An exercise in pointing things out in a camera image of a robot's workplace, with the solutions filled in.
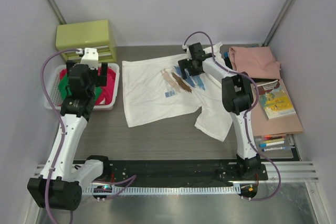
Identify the white printed t shirt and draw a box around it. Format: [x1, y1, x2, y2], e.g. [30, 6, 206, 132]
[122, 54, 232, 142]

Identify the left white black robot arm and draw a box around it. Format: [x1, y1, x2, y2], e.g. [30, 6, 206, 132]
[27, 61, 111, 211]

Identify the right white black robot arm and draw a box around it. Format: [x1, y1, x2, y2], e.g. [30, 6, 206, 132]
[178, 42, 261, 179]

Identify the red t shirt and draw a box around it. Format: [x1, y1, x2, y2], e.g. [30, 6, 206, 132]
[59, 68, 116, 106]

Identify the green t shirt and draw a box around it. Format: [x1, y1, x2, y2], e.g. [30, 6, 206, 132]
[58, 74, 102, 102]

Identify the black folded t shirt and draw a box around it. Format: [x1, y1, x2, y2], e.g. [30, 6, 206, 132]
[224, 51, 275, 83]

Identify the white plastic basket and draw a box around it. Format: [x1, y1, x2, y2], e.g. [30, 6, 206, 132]
[46, 63, 120, 111]

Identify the yellow-green drawer box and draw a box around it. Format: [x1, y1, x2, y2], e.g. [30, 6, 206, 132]
[56, 19, 117, 63]

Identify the pink folded t shirt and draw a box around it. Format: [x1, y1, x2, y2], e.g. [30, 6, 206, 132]
[228, 47, 281, 79]

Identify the yellow picture book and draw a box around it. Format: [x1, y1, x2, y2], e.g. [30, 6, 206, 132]
[257, 80, 296, 120]

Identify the brown cardboard sheet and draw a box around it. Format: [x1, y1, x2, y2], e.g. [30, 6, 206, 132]
[251, 79, 303, 136]

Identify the red marker pen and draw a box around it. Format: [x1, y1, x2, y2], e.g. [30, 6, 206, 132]
[256, 135, 286, 141]

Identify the yellow marker pen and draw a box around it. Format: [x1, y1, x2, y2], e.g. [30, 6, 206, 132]
[260, 139, 285, 145]

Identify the dark blue marker pen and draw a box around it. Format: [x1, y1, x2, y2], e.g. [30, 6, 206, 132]
[262, 146, 295, 152]

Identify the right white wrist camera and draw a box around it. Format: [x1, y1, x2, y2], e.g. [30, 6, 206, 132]
[182, 44, 191, 59]

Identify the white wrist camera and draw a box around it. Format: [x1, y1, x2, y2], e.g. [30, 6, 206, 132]
[182, 44, 191, 59]
[76, 48, 99, 70]

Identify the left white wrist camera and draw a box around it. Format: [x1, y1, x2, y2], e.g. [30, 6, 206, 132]
[76, 48, 99, 70]

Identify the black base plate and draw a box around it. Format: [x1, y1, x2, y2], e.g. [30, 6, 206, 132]
[98, 159, 268, 188]

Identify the white slotted cable duct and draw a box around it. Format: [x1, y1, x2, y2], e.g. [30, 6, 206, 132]
[82, 184, 241, 196]

